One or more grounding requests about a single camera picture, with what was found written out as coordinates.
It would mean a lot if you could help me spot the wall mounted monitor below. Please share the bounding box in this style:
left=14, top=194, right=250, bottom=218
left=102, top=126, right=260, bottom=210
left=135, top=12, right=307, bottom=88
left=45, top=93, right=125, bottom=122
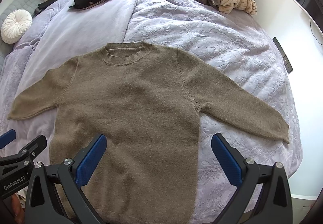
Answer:
left=294, top=0, right=323, bottom=31

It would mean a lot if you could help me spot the lavender plush blanket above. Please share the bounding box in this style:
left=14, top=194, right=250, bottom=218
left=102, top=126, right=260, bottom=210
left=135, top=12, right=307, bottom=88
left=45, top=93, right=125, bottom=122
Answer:
left=1, top=0, right=137, bottom=157

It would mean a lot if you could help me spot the olive brown knit sweater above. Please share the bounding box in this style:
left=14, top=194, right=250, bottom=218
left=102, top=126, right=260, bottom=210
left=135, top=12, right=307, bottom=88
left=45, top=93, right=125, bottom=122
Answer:
left=8, top=41, right=288, bottom=223

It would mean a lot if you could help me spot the white round pleated cushion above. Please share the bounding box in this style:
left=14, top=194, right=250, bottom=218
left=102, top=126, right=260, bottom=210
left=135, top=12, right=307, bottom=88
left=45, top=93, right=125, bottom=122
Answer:
left=1, top=9, right=32, bottom=44

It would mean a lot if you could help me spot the lavender embossed bedspread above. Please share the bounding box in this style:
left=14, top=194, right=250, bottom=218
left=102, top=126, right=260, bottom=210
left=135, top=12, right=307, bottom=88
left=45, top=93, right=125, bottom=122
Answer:
left=124, top=0, right=303, bottom=223

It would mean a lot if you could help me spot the grey quilted headboard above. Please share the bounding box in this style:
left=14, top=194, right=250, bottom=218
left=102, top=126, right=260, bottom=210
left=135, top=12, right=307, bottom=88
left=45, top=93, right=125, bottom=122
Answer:
left=0, top=0, right=45, bottom=73

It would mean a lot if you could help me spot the black wall socket strip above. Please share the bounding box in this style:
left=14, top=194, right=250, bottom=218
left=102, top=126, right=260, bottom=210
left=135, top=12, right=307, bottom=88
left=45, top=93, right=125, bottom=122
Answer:
left=273, top=37, right=293, bottom=74

